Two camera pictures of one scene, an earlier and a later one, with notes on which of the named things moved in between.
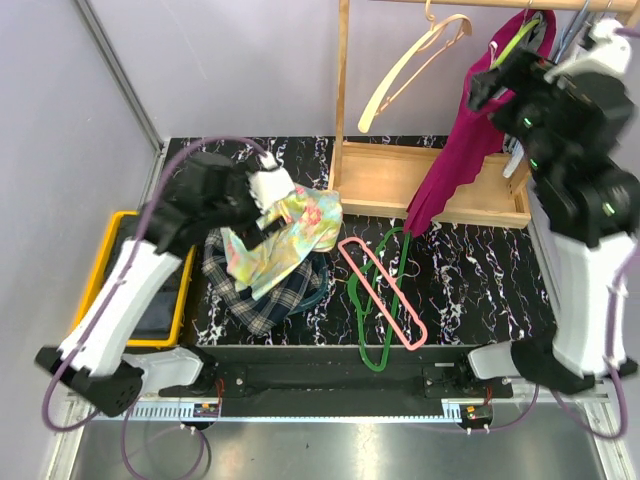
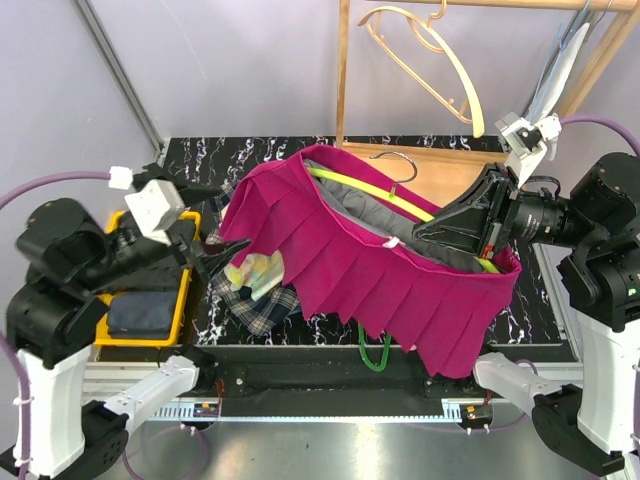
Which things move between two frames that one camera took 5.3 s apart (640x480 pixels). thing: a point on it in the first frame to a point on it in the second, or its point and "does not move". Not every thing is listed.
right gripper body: (523, 72) to (509, 200)
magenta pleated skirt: (477, 136) to (347, 241)
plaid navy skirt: (260, 316) does not move
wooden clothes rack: (388, 181) does not move
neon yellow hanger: (512, 43) to (390, 199)
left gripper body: (246, 224) to (179, 238)
